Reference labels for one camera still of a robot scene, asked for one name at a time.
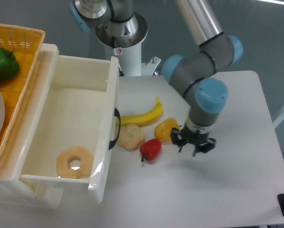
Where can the green bell pepper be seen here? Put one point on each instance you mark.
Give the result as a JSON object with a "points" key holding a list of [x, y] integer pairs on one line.
{"points": [[9, 66]]}

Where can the beige donut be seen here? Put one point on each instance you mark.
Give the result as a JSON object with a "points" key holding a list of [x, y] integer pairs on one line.
{"points": [[74, 163]]}

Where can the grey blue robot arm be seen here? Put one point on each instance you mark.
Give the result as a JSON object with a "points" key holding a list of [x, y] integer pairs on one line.
{"points": [[191, 77]]}

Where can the white drawer cabinet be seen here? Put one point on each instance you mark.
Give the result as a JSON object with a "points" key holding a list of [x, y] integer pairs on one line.
{"points": [[14, 189]]}

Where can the red bell pepper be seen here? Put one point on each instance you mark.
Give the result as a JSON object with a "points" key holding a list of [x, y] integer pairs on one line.
{"points": [[150, 150]]}

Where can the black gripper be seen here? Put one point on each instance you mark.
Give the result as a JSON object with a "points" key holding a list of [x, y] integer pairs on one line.
{"points": [[202, 143]]}

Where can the yellow banana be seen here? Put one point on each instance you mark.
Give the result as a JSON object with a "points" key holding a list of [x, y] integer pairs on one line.
{"points": [[145, 118]]}

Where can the beige cream puff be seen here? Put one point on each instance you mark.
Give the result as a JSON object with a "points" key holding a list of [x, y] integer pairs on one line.
{"points": [[131, 136]]}

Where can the orange woven basket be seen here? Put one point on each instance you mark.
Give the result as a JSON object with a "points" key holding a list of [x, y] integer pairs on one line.
{"points": [[26, 44]]}

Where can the yellow bell pepper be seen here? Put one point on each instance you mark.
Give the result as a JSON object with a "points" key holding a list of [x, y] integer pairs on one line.
{"points": [[163, 130]]}

